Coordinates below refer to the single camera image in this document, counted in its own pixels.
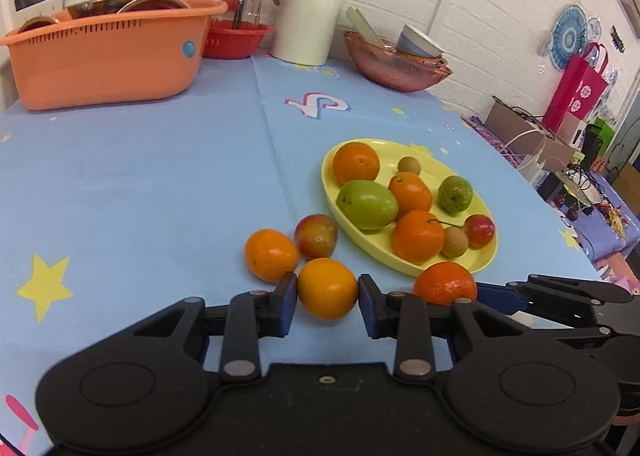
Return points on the orange plastic basket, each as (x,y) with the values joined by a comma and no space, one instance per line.
(100,61)

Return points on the small green fruit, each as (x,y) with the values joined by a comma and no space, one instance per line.
(455,194)

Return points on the small metal bowl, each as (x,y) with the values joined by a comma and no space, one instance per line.
(35,22)

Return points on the brown kiwi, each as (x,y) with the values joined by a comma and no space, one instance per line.
(409,165)
(454,241)

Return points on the yellow-orange tangerine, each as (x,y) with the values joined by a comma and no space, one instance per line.
(327,288)

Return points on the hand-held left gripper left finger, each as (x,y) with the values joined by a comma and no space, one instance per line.
(287,306)

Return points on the large green mango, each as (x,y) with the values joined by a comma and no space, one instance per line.
(367,203)

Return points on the blue round fan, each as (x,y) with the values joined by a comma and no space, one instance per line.
(567,39)

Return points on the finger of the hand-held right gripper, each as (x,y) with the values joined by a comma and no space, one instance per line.
(500,297)

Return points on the yellow plastic plate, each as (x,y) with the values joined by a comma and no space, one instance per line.
(430,161)

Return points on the blue printed tablecloth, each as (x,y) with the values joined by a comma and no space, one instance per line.
(150,176)

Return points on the pink glass bowl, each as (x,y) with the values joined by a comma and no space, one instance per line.
(400,74)

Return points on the red-green apple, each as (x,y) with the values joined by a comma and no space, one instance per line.
(315,235)

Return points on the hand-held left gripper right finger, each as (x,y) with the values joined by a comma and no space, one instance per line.
(370,306)

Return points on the red plastic bowl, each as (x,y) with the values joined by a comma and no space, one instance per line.
(235,41)

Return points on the purple patterned cloth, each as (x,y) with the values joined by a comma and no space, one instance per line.
(592,233)

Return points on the orange with stem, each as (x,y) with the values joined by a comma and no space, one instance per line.
(417,237)

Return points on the small red fruit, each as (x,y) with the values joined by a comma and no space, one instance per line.
(480,230)

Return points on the large metal bowl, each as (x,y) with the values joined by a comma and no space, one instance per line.
(145,2)

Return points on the green bag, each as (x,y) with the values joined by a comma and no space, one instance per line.
(603,134)

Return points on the white thermos jug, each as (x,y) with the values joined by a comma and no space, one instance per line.
(307,16)

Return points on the cardboard box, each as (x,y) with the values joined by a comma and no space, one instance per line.
(522,129)

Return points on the red paper bag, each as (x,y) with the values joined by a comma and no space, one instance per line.
(580,86)

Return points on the white small bowls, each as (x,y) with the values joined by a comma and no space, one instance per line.
(419,42)

